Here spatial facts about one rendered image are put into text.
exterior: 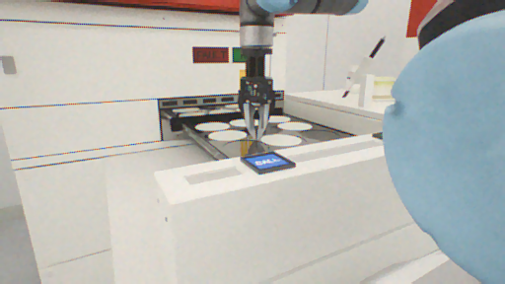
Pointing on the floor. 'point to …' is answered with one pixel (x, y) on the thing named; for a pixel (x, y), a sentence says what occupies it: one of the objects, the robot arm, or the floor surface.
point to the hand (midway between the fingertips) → (255, 133)
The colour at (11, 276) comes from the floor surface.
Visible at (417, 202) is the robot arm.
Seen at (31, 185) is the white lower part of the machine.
